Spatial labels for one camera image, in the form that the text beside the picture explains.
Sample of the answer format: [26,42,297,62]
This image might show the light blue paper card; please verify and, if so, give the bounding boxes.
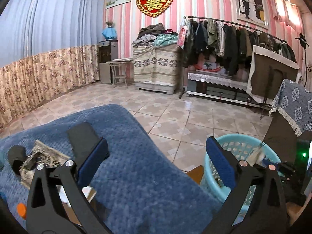
[57,185,97,208]

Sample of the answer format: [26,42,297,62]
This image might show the grey printed snack bag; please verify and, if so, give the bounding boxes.
[19,140,70,190]

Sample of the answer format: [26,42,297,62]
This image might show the orange bottle cap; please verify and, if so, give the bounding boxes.
[16,203,27,220]

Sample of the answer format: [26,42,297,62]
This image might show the light blue plastic basket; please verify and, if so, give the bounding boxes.
[201,134,282,224]

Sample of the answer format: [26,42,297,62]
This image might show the blue textured table cloth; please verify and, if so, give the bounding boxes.
[1,105,221,233]

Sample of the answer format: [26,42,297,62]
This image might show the blue floral sofa cover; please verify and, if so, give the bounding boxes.
[269,79,312,137]

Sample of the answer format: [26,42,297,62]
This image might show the low tv stand with lace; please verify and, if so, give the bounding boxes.
[184,71,270,109]

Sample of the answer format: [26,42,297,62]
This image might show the small metal folding table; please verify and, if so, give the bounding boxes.
[106,58,133,88]

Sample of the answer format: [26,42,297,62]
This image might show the hanging dark clothes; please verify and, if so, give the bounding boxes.
[180,18,296,76]

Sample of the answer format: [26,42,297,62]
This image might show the grey water dispenser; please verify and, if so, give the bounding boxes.
[98,40,118,85]

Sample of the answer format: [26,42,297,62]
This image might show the blue and floral curtain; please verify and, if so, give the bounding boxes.
[1,0,104,127]

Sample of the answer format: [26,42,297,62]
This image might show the patterned cloth covered cabinet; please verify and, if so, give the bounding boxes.
[133,44,181,95]

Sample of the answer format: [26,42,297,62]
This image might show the framed couple silhouette poster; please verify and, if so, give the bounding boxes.
[236,0,269,30]

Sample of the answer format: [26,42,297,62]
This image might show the pile of folded clothes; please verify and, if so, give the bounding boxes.
[132,23,178,47]

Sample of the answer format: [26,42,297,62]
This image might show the metal clothes rack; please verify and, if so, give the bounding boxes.
[178,15,287,99]

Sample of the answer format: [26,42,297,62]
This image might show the red heart wall decoration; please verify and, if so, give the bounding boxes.
[136,0,173,18]

